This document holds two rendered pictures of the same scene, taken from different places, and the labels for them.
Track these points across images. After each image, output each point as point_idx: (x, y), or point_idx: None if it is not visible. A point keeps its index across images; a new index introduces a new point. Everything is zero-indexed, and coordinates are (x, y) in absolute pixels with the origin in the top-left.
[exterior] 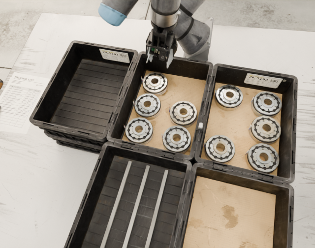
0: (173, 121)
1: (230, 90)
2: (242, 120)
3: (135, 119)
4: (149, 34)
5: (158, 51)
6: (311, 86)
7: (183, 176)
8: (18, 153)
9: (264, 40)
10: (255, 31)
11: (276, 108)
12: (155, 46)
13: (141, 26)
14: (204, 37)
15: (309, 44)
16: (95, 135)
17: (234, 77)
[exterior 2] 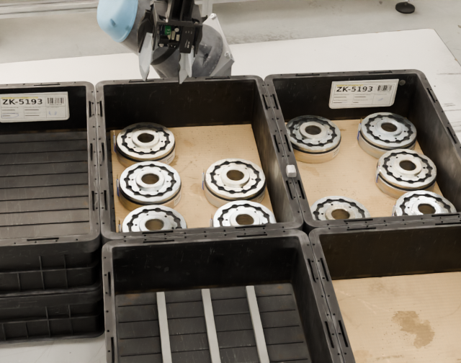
0: (222, 196)
1: (311, 123)
2: (356, 173)
3: (136, 212)
4: (154, 6)
5: (177, 36)
6: (448, 115)
7: (289, 291)
8: None
9: (323, 57)
10: (297, 45)
11: (408, 135)
12: (175, 19)
13: (34, 74)
14: (215, 47)
15: (411, 50)
16: (75, 237)
17: (307, 98)
